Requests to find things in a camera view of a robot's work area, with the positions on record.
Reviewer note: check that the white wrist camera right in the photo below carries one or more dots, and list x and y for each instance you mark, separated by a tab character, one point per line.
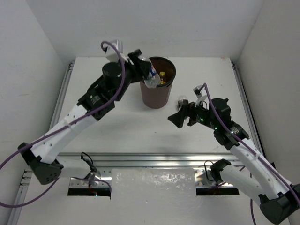
200	93

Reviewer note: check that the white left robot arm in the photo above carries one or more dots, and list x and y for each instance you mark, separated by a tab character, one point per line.
43	156

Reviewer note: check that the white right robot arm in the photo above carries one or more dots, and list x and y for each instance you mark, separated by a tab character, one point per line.
277	197

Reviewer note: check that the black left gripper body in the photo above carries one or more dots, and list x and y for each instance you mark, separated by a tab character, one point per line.
135	63

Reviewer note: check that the clear bottle black label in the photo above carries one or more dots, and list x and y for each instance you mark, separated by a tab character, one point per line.
151	77
182	100

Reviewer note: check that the clear bottle yellow cap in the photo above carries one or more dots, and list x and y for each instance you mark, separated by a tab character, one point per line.
162	76

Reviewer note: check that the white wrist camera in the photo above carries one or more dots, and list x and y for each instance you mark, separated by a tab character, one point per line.
200	93
111	54

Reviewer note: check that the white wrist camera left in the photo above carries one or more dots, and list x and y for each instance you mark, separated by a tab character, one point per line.
111	54

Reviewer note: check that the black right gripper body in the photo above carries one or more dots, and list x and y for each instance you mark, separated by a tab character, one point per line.
200	115

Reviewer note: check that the aluminium frame rail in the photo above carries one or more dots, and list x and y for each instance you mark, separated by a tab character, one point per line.
135	136

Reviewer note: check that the brown garbage bin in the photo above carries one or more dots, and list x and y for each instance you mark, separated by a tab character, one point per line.
158	97

